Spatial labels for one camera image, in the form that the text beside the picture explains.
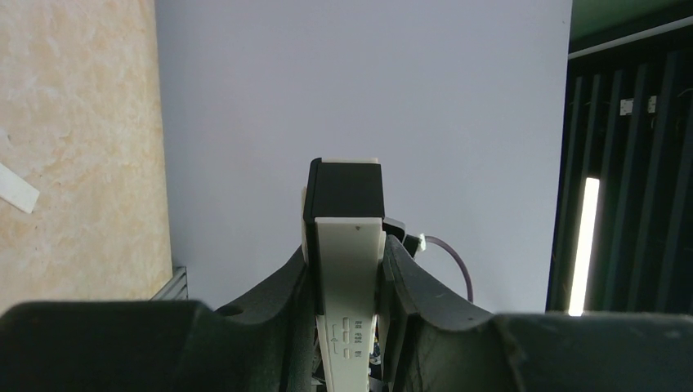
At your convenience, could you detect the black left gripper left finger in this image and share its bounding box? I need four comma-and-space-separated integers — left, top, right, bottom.
1, 252, 315, 391

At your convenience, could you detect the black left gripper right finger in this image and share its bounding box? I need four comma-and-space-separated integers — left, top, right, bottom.
378, 236, 692, 391

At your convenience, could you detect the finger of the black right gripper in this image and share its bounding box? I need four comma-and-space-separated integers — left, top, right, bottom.
382, 217, 406, 243

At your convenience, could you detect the long white remote control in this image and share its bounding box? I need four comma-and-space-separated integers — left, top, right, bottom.
302, 158, 386, 391

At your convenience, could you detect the white remote battery cover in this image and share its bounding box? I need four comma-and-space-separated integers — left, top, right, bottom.
1, 164, 40, 214

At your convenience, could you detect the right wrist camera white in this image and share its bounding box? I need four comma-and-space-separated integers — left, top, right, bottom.
403, 234, 427, 259

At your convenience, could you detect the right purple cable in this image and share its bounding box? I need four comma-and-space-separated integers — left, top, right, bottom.
424, 235, 476, 304

